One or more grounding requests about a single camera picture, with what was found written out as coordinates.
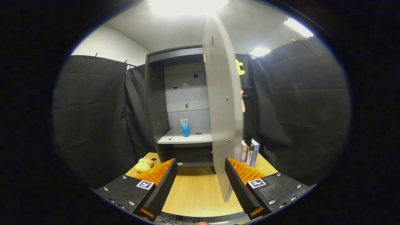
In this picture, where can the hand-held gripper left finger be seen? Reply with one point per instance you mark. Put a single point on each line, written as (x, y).
(163, 187)

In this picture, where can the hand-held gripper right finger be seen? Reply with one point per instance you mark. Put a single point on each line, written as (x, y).
(239, 187)

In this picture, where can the white blue cosmetic tube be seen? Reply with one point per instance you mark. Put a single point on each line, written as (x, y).
(185, 128)

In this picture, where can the yellow plush toy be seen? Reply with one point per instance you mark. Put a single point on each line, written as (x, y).
(143, 165)

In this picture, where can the brown spine book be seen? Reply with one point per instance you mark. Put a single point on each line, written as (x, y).
(249, 154)

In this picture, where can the dark grey cabinet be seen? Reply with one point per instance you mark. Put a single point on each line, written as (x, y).
(156, 109)

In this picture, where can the black backdrop cloth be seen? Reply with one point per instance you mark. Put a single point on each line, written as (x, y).
(93, 109)

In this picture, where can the small ceiling light panel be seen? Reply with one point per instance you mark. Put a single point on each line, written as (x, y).
(260, 51)

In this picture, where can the long ceiling light strip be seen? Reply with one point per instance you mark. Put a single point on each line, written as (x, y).
(298, 27)

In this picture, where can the large ceiling light panel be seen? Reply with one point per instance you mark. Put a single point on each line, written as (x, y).
(187, 6)

